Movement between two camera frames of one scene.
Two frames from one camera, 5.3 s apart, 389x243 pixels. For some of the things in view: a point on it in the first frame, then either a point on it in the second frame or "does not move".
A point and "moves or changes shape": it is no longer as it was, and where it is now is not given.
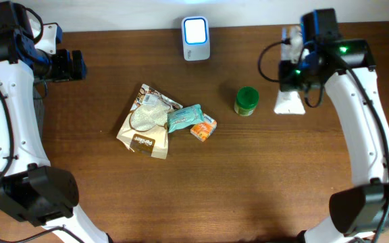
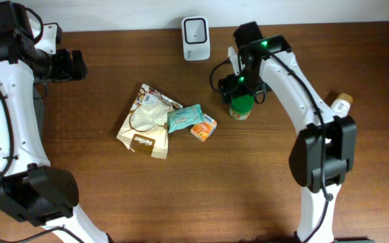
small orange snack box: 203,130 does not move
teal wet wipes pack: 179,119 does not move
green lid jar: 247,100 moves or changes shape
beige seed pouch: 144,129 does not move
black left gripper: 65,73 does not move
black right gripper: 286,82 to 238,89
